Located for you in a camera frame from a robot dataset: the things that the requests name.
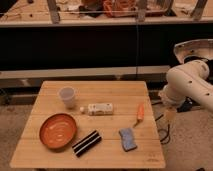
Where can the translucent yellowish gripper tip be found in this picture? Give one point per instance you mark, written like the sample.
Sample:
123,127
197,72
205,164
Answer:
169,114

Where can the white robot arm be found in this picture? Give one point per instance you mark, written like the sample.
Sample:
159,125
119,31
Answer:
186,80

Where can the white robot base shell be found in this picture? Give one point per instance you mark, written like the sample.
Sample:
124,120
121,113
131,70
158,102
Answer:
202,48

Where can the blue sponge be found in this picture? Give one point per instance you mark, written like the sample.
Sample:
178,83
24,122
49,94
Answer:
127,139

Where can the white plastic bottle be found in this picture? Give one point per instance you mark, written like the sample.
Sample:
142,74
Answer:
98,109

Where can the black striped block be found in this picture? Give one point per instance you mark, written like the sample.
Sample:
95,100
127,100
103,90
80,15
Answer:
86,143

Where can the wooden folding table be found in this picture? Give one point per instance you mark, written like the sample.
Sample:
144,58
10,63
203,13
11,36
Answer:
109,153

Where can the orange bowl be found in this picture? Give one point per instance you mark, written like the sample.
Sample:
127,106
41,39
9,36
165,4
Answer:
57,131

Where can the orange object on shelf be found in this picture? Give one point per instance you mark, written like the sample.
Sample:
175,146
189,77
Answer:
119,8

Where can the long workbench shelf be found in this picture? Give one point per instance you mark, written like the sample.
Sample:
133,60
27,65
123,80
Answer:
26,13

